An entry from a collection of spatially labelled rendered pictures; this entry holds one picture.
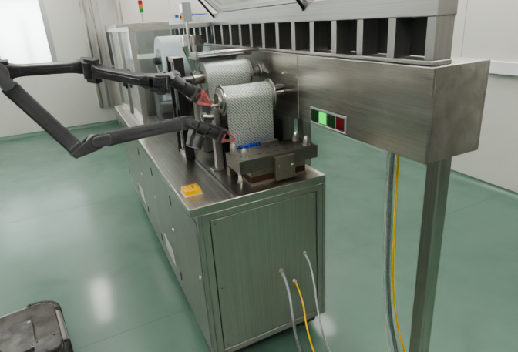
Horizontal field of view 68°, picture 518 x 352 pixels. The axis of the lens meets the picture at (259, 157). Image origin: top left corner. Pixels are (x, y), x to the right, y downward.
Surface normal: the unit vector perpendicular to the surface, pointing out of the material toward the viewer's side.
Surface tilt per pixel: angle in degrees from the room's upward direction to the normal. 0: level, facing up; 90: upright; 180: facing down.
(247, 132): 90
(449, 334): 0
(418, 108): 90
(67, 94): 90
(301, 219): 90
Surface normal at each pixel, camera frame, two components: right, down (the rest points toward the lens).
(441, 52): 0.44, 0.28
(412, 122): -0.90, 0.20
